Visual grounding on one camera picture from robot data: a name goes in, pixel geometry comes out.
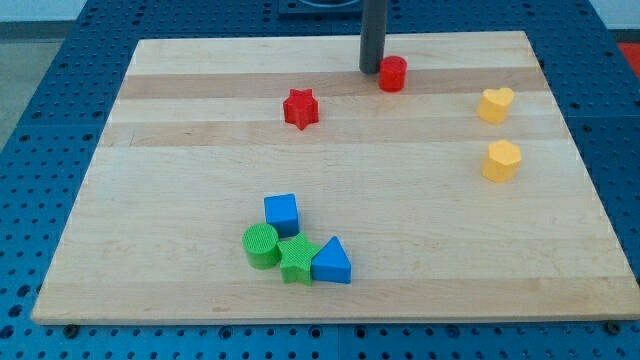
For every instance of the red cylinder block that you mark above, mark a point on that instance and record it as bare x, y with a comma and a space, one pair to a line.
392, 73

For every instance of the red star block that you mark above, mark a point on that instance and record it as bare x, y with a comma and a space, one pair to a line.
301, 108

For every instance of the green star block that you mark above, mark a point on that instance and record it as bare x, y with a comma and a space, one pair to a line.
297, 254

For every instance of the blue cube block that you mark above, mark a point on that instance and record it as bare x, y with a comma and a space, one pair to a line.
281, 212

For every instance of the light wooden board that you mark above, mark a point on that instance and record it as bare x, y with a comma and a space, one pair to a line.
196, 139

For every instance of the blue triangle block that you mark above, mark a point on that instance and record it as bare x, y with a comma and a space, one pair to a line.
331, 263

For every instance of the green cylinder block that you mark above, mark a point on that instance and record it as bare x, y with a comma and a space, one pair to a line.
260, 243

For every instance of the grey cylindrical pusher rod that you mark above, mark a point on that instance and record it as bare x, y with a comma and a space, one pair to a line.
372, 35

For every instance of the yellow hexagon block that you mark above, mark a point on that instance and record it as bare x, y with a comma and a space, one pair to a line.
501, 161

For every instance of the yellow heart block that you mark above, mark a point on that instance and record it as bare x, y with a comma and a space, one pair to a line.
495, 104

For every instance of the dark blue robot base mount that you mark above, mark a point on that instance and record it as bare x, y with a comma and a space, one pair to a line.
322, 8

